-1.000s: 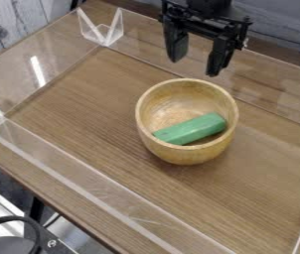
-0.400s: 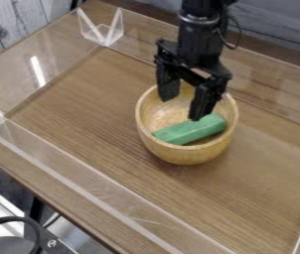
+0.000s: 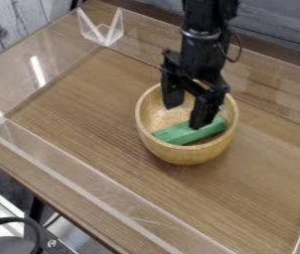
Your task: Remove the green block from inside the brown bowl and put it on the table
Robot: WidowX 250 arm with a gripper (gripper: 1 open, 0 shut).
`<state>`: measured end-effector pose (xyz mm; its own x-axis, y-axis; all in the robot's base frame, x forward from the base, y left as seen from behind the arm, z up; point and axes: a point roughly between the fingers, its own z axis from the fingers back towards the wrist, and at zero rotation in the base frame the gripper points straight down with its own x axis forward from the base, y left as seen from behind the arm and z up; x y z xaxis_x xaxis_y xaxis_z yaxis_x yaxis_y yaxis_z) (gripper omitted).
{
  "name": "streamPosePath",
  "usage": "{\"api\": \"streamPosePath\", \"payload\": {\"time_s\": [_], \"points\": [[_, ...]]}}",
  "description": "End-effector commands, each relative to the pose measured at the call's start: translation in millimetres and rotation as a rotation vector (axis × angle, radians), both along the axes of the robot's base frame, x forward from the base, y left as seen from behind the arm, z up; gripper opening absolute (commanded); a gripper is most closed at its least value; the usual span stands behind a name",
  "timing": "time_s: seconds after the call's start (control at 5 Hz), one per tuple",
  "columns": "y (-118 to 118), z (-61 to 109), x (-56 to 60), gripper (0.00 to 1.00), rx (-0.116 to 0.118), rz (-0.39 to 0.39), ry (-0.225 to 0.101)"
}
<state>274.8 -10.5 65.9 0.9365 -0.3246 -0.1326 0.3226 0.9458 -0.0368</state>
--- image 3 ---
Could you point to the clear acrylic tray enclosure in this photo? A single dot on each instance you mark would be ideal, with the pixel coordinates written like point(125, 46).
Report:
point(71, 147)

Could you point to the clear acrylic corner bracket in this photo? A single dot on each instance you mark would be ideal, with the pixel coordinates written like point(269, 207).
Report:
point(100, 34)

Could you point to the black metal base plate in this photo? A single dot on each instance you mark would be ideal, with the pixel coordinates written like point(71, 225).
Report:
point(23, 245)

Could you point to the black table leg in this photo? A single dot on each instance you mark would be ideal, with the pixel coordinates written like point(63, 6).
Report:
point(36, 210)

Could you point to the brown wooden bowl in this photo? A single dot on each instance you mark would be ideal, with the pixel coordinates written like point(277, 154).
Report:
point(153, 118)

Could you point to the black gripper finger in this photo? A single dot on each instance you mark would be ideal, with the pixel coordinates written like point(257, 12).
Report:
point(173, 92)
point(206, 108)

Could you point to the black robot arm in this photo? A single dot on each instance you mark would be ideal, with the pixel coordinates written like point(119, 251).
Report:
point(206, 16)

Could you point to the green rectangular block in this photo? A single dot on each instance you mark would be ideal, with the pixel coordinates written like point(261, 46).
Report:
point(181, 134)

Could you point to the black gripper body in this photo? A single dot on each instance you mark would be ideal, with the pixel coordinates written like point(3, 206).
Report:
point(198, 61)

